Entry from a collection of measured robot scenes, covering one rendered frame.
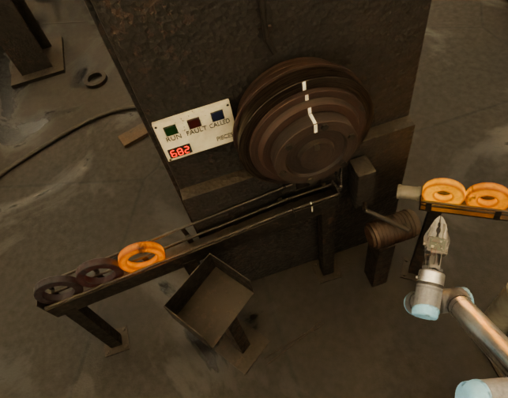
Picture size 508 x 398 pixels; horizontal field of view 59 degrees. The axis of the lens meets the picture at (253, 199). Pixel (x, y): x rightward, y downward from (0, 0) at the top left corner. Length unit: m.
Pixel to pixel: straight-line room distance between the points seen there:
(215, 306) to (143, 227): 1.15
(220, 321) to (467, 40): 2.82
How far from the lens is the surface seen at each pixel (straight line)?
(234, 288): 1.79
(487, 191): 1.85
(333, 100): 1.39
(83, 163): 3.33
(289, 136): 1.35
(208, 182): 1.74
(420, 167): 2.87
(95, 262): 1.87
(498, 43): 3.82
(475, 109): 3.27
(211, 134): 1.55
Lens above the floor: 2.22
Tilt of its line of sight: 55 degrees down
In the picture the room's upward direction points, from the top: 14 degrees counter-clockwise
